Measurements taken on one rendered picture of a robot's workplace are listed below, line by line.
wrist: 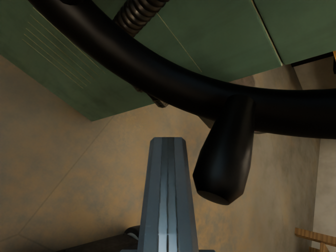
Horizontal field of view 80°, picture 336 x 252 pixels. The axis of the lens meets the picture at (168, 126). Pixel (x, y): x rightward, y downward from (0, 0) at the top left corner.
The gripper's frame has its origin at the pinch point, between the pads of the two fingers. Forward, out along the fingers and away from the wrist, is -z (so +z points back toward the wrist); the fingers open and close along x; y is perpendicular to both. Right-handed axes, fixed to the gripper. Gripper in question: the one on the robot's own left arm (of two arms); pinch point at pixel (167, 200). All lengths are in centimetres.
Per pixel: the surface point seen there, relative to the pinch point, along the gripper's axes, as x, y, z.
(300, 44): 16.9, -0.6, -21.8
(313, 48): 18.3, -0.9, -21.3
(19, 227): -46, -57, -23
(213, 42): 6.8, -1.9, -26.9
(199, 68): 5.5, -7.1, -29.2
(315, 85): 205, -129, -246
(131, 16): -3.0, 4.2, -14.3
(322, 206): 208, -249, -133
